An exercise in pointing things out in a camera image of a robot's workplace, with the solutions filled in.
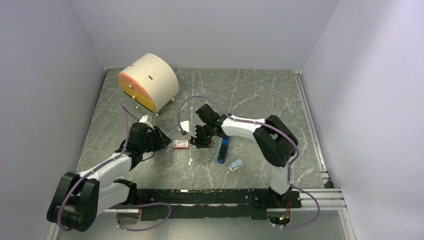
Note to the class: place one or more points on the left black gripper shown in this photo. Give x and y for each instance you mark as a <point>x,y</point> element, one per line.
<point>161,140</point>

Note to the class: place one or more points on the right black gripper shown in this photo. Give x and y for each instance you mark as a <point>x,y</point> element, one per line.
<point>197,141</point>

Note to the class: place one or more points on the red white staple box sleeve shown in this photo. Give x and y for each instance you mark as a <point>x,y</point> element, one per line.
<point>181,144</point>

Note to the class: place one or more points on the light blue small stapler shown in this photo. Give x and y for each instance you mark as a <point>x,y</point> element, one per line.
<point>236,164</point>

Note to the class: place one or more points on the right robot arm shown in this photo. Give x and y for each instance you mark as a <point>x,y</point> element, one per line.
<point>276,142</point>

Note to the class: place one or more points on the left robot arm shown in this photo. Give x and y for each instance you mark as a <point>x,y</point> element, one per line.
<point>80,197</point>

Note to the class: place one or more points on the cream round drawer cabinet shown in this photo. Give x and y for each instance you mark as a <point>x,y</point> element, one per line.
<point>150,82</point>

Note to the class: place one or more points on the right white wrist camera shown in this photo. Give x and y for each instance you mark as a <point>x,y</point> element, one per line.
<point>187,128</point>

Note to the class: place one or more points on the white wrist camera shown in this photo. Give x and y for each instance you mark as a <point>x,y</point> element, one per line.
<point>187,128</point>
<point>146,119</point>

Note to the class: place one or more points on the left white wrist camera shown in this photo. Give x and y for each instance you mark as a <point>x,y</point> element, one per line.
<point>146,119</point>

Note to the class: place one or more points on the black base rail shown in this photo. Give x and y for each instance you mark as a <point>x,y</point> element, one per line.
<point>250,203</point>

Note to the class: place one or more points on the aluminium frame rail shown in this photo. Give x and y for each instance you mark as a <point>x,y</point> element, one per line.
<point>329,198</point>

